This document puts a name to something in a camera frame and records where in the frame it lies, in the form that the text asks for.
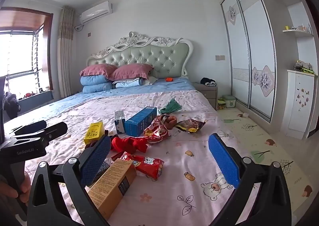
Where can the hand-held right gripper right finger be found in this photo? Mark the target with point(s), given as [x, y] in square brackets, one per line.
[224, 161]

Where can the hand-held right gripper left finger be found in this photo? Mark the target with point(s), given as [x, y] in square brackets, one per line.
[96, 158]

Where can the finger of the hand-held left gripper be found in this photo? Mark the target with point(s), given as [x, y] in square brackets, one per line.
[32, 126]
[53, 131]

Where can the dark crinkled wrapper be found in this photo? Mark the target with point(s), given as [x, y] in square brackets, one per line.
[104, 167]

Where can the yellow box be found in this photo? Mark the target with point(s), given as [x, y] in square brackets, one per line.
[94, 132]

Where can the brown cardboard box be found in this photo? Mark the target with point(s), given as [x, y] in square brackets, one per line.
[114, 186]

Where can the red plastic bag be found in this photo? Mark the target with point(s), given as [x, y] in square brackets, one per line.
[129, 143]

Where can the small white and blue box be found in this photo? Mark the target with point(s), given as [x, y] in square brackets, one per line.
[119, 122]

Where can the dark brown snack bag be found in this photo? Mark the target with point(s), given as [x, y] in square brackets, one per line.
[190, 125]

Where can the red packet with white print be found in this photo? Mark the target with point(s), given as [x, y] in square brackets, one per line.
[147, 165]

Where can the blue carton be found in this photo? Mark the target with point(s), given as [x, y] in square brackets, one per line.
[139, 122]

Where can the red snack bag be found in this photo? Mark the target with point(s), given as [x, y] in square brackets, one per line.
[157, 132]

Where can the red brown wrapper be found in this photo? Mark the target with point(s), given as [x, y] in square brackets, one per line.
[170, 121]

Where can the green wrapper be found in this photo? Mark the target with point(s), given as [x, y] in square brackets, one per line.
[172, 107]

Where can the person's left hand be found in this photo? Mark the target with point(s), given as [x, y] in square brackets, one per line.
[10, 191]

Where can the dark jacket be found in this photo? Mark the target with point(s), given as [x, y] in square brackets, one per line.
[12, 105]

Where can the cream printed play mat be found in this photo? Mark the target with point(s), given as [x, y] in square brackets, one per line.
[259, 141]

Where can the pink printed bedsheet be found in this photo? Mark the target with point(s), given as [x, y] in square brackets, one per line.
[174, 166]

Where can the yellow green toy pile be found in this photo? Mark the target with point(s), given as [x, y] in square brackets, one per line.
[220, 103]

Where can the green and white storage box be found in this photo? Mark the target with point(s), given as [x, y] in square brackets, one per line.
[229, 102]

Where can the blue folded quilt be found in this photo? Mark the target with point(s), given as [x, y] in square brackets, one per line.
[96, 84]

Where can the grey nightstand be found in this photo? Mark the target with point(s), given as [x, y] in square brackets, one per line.
[208, 95]

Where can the pink pillow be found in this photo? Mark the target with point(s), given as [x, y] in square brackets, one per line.
[130, 71]
[98, 69]

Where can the beige curtain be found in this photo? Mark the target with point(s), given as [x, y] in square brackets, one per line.
[65, 54]

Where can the dark clothes pile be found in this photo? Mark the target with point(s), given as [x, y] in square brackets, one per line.
[208, 81]

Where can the patterned light blue quilt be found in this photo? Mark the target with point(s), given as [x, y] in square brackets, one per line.
[128, 83]

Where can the white cabinet with stickers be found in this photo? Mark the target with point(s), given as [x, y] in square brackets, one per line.
[297, 106]

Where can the blue bedsheet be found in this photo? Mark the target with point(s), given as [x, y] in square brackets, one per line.
[174, 84]

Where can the green tufted bed headboard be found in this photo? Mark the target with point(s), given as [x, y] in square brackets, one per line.
[154, 56]

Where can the pile of toys on cabinet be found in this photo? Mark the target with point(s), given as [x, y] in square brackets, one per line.
[302, 66]

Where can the white sliding door wardrobe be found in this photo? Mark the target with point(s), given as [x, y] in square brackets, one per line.
[254, 41]

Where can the white air conditioner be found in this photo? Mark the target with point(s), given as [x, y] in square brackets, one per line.
[96, 13]

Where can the window with brown frame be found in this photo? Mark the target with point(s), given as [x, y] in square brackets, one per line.
[22, 49]

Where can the wall switch plate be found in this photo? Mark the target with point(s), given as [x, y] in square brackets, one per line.
[220, 57]

